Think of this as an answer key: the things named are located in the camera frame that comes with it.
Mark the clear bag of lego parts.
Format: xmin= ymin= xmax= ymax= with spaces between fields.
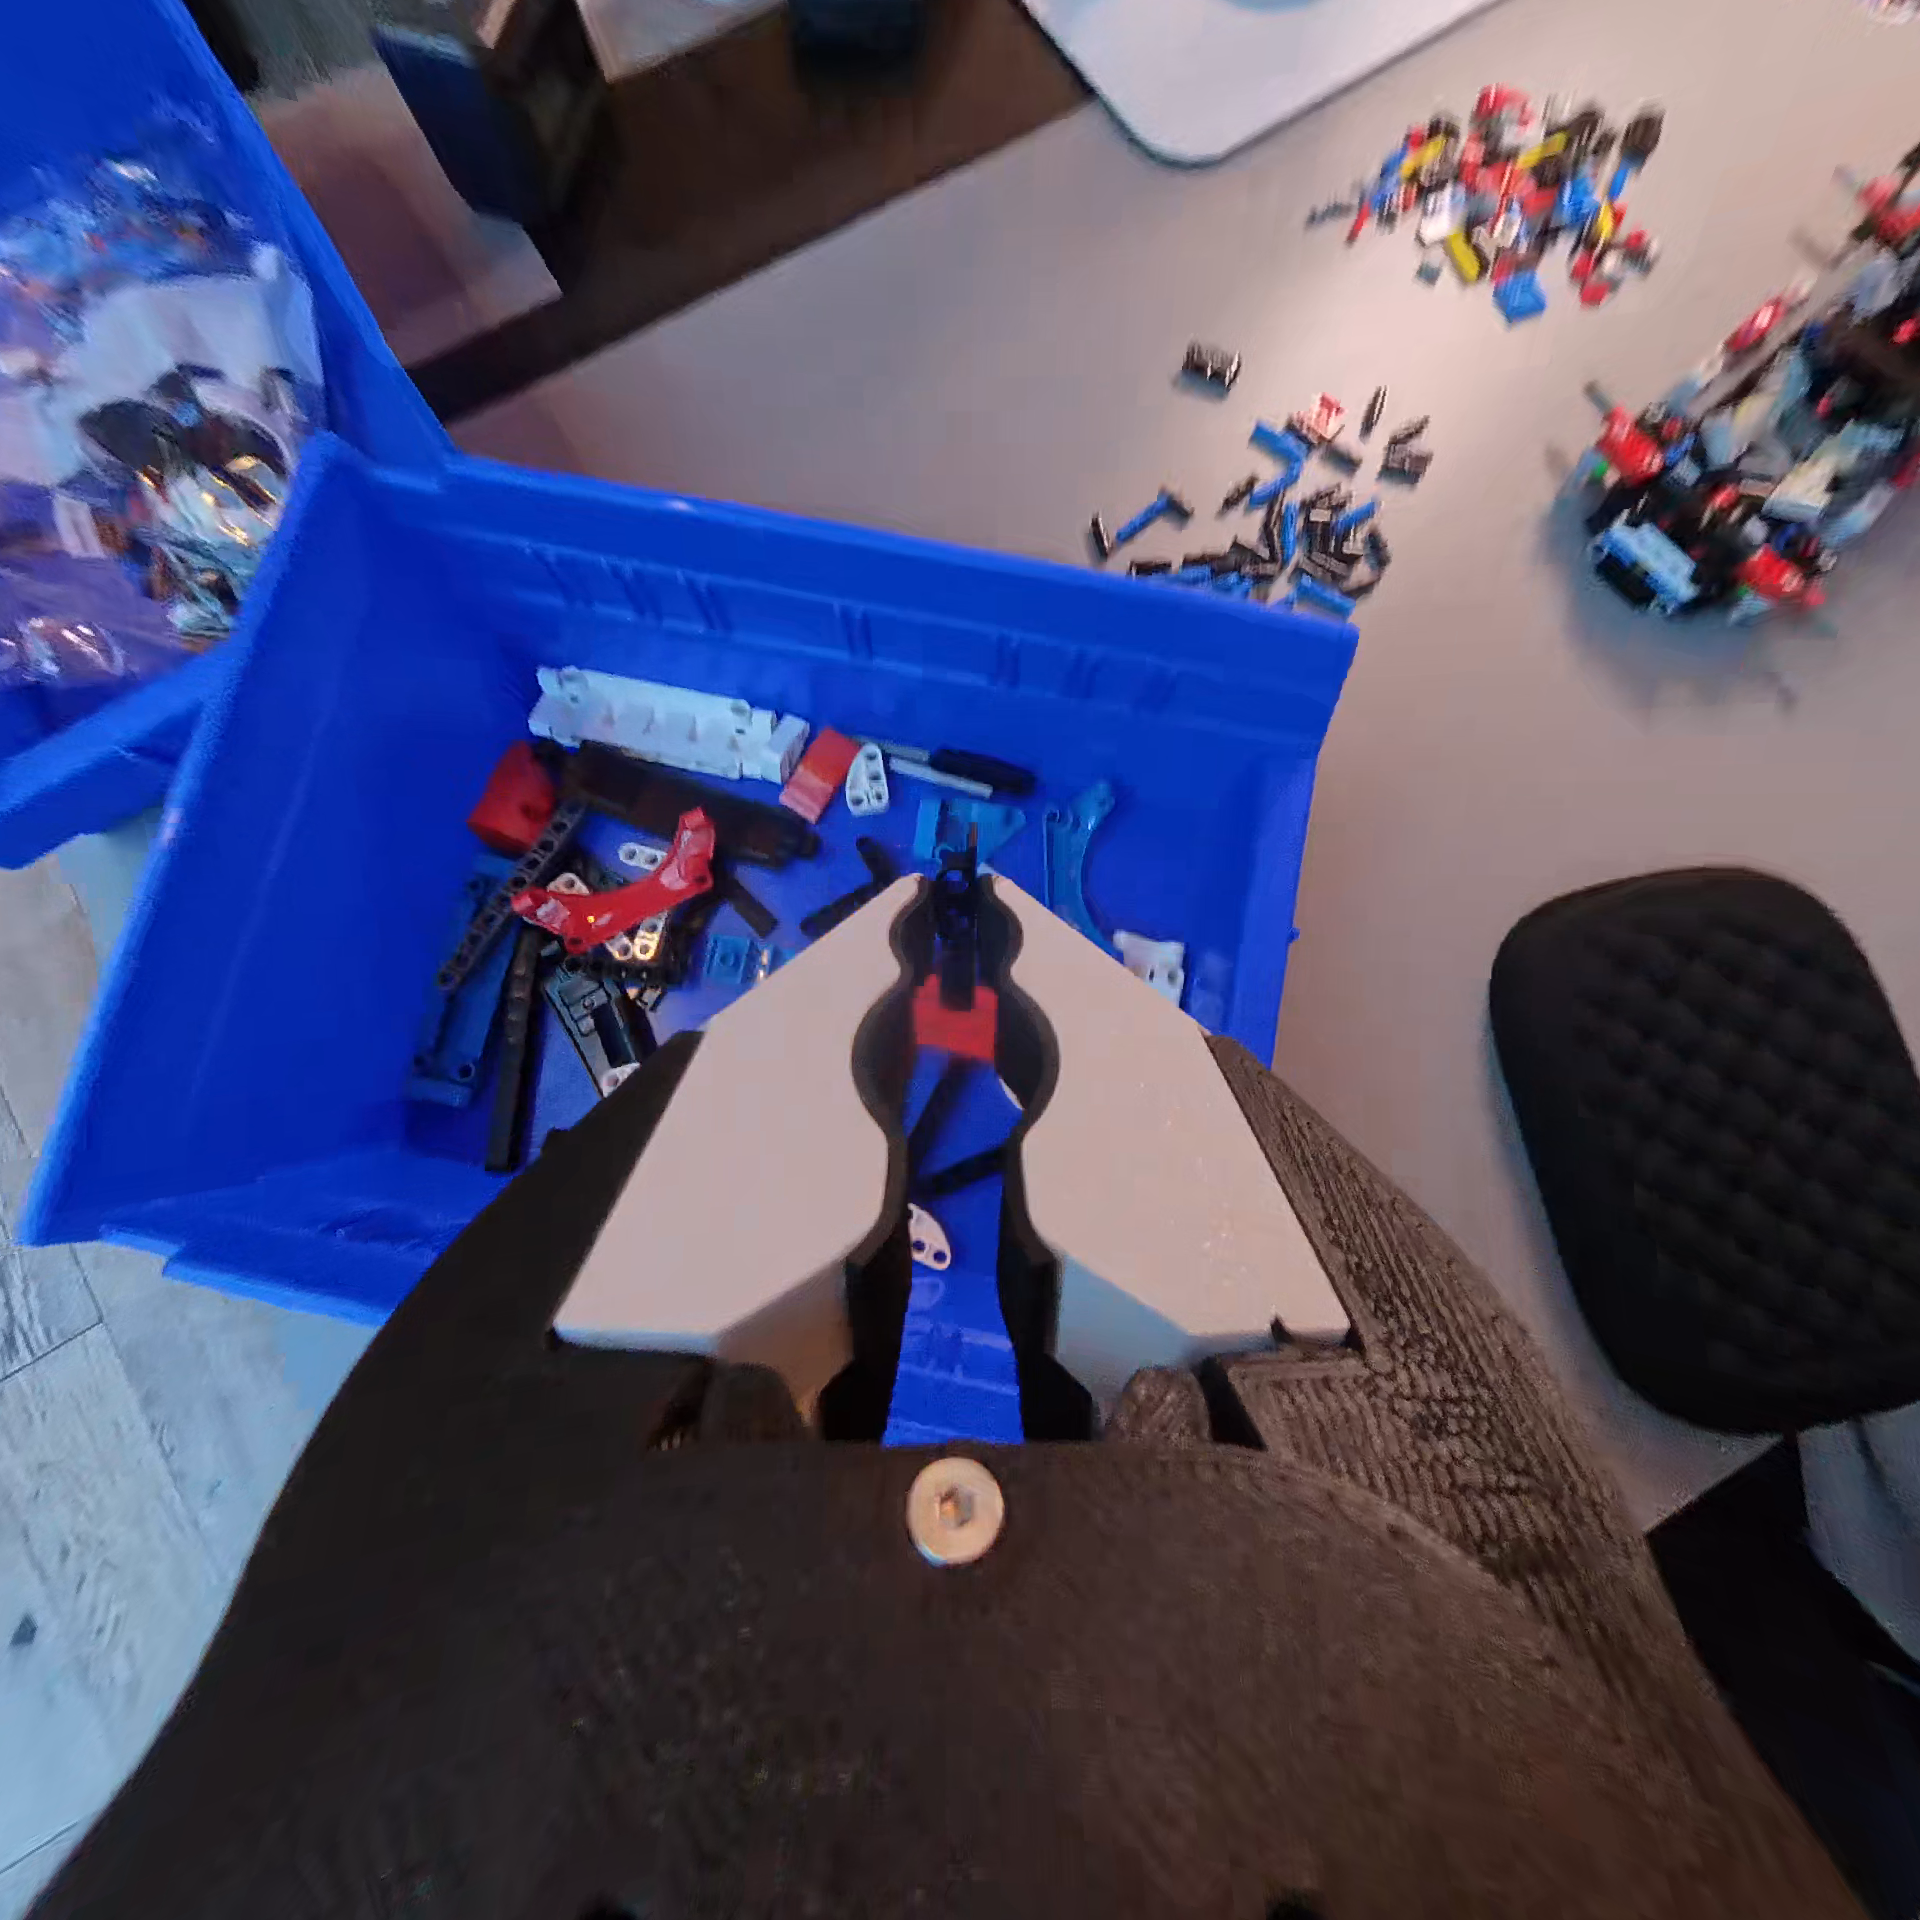
xmin=0 ymin=150 xmax=328 ymax=696

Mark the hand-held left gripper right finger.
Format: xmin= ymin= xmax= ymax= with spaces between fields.
xmin=975 ymin=874 xmax=1353 ymax=1410

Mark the pile of black blue pins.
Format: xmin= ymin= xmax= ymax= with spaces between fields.
xmin=1088 ymin=382 xmax=1432 ymax=621

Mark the pile of mixed lego pieces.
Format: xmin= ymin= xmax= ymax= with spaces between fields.
xmin=1305 ymin=82 xmax=1669 ymax=322

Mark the red black lego part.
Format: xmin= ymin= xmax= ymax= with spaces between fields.
xmin=909 ymin=869 xmax=1003 ymax=1066

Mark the lego car model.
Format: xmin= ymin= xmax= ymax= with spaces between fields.
xmin=1559 ymin=141 xmax=1920 ymax=621

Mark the heap of large lego parts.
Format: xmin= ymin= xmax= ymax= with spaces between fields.
xmin=403 ymin=660 xmax=1194 ymax=1178

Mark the blue storage bin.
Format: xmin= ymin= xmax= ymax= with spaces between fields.
xmin=0 ymin=0 xmax=449 ymax=872
xmin=24 ymin=434 xmax=1361 ymax=1330

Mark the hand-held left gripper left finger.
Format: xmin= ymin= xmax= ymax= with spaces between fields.
xmin=550 ymin=874 xmax=939 ymax=1410

